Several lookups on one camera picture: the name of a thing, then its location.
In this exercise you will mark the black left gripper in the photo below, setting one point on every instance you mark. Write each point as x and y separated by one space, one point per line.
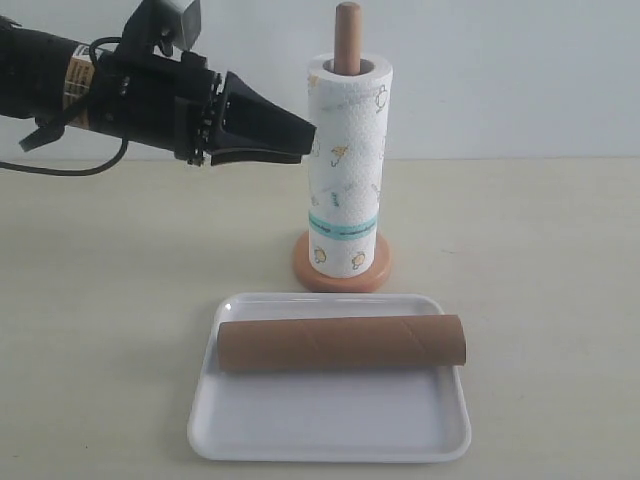
169 104

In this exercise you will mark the white printed paper towel roll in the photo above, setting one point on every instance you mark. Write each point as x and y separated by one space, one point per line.
345 166

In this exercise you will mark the brown cardboard tube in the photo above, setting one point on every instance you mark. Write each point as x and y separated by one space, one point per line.
341 343

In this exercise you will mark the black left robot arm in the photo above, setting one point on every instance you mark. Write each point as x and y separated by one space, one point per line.
48 79

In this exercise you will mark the wooden paper towel holder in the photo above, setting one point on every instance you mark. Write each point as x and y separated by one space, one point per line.
347 52

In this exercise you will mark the white rectangular plastic tray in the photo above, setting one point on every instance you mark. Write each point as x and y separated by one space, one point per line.
415 416

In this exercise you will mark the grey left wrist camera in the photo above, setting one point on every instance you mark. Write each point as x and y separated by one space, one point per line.
165 25

